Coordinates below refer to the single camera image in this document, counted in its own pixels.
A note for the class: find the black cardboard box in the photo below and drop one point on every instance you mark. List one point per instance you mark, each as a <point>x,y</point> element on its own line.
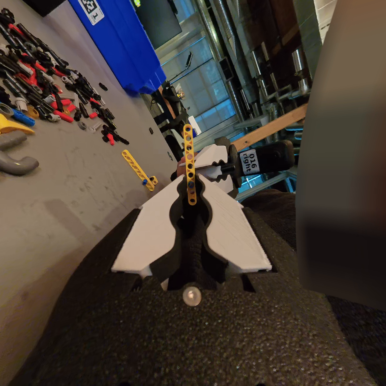
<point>45,6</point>

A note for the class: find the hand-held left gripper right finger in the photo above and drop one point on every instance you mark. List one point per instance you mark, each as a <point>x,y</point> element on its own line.
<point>238,238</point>

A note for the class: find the person's right hand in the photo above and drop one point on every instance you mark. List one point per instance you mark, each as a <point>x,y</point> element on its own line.
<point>182,167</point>

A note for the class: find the pile of black red pins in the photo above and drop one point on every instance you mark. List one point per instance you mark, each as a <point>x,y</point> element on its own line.
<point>30,84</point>

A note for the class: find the blue storage bin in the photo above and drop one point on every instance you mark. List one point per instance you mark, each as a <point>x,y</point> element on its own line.
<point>120,45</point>

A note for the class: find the black computer monitor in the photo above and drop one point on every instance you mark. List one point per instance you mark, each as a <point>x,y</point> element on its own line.
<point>156,21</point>

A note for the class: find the wooden post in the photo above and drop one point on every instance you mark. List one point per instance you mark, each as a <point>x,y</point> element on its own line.
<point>271,126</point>

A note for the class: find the grey elbow pipe piece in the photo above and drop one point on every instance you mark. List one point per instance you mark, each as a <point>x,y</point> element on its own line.
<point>21,166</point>

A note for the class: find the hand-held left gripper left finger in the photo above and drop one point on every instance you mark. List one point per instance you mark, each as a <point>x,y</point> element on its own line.
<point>147,238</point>

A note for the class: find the round silver ventilation duct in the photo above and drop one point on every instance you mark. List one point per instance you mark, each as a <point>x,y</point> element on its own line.
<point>217,45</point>

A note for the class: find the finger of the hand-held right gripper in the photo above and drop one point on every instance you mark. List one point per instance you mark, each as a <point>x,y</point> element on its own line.
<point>229,188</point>
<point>214,155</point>

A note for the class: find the long yellow toy beam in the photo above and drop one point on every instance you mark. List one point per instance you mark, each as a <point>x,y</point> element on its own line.
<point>190,144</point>
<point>134,164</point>

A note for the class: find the person's dark knit sweater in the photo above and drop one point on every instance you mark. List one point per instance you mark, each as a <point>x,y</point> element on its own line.
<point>271,217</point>

